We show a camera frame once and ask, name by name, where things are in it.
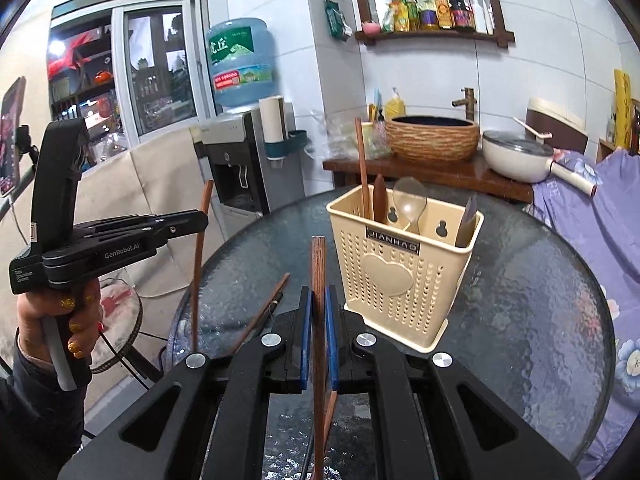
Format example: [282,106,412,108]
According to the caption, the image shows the white pan with glass lid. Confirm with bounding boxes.
[481,130,598,197]

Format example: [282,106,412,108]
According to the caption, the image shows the yellow roll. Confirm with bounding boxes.
[614,69,633,148]

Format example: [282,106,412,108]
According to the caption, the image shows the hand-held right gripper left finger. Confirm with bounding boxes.
[57,285,313,480]

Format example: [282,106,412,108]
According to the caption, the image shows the green hanging packet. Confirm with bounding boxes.
[324,0,353,41]

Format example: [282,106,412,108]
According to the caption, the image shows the brown wooden chopstick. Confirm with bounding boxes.
[234,273,291,348]
[355,117,374,222]
[191,179,215,352]
[324,390,339,443]
[310,236,329,480]

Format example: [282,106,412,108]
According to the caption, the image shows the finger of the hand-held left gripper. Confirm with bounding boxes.
[42,213,209,269]
[75,209,205,235]

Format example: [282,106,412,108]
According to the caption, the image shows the cream plastic utensil holder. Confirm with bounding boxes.
[326,184,485,353]

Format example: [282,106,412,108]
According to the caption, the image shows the metal spoon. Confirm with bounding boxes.
[454,195,479,249]

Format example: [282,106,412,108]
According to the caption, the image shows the round glass table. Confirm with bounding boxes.
[167,185,617,480]

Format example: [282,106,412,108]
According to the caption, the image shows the dark wooden display shelf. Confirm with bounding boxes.
[47,15,121,161]

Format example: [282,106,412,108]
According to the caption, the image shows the grey water dispenser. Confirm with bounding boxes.
[192,110,306,241]

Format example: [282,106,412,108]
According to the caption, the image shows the black phone stand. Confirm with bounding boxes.
[15,126,40,166]

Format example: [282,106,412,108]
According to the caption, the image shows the brass faucet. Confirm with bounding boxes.
[451,87,476,121]

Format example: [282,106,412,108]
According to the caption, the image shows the black chopstick with gold band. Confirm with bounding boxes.
[235,287,286,348]

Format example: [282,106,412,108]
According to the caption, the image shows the smartphone on stand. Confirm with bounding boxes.
[0,76,27,197]

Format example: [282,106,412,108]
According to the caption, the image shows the person's left forearm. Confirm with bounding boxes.
[0,330,96,480]

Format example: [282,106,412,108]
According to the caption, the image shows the yellow dish soap bottle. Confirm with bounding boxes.
[384,87,407,120]

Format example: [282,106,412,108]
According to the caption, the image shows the row of condiment bottles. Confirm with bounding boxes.
[382,0,496,33]

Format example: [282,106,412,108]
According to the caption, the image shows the purple floral cloth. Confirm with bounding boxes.
[530,147,640,466]

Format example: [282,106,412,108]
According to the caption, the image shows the white rice paddle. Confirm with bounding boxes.
[512,117,553,141]

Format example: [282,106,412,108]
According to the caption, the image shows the brown and white rice cooker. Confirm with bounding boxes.
[525,97,590,151]

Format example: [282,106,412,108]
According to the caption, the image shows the wooden counter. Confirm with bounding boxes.
[322,152,535,203]

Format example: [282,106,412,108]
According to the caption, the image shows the clear plastic spoon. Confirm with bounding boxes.
[391,176,429,235]

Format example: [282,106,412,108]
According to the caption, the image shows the blue water jug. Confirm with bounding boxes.
[206,17,277,108]

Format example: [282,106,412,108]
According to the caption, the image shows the round cushioned stool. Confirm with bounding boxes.
[90,280,163,391]

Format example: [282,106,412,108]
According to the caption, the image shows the clear plastic bags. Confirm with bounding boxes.
[307,107,393,158]

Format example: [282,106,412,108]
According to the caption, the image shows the teal cup holder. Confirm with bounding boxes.
[264,130,308,160]

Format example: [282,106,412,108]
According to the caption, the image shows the person's left hand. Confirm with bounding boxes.
[16,277,104,361]

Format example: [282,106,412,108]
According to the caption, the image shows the beige cloth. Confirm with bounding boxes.
[75,130,231,301]

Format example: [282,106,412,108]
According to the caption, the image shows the woven pattern sink basin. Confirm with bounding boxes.
[384,115,481,165]

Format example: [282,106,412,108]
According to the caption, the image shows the white framed window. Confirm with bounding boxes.
[112,0,211,143]

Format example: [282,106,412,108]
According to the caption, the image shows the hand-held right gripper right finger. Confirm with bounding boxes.
[324,285,581,480]

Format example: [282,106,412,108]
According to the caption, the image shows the white paper cup tube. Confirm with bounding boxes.
[258,95,290,143]

